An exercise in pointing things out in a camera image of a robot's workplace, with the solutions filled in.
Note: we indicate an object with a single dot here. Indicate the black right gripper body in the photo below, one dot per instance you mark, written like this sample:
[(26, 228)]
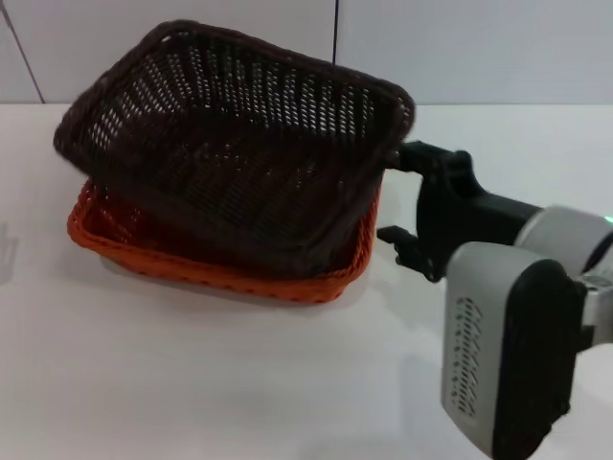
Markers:
[(455, 211)]

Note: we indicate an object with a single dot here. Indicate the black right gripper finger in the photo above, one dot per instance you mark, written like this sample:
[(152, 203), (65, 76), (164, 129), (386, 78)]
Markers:
[(404, 244), (421, 155)]

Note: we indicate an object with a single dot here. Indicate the orange woven plastic basket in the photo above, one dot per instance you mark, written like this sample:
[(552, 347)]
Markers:
[(287, 290)]

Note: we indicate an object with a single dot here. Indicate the dark brown woven basket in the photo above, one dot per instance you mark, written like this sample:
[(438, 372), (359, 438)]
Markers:
[(230, 158)]

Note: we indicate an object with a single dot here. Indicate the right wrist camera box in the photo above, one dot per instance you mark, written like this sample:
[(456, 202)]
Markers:
[(483, 335)]

